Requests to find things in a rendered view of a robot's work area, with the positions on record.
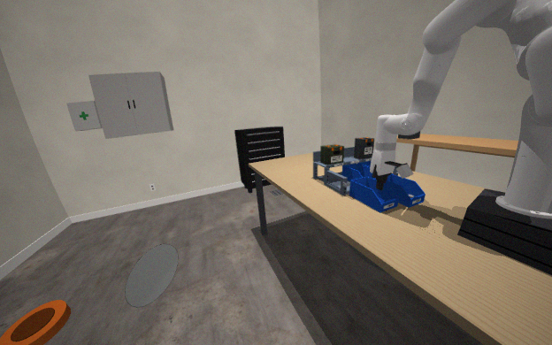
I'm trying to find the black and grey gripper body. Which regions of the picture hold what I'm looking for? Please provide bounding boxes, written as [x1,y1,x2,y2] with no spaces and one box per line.
[370,149,395,175]

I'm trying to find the black tool case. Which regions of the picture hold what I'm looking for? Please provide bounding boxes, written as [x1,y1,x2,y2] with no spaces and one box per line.
[354,137,374,159]

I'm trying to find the dark green tool case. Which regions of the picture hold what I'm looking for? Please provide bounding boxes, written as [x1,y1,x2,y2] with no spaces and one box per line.
[320,144,344,165]

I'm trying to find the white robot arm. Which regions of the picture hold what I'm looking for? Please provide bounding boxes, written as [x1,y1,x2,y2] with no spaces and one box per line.
[375,0,552,219]

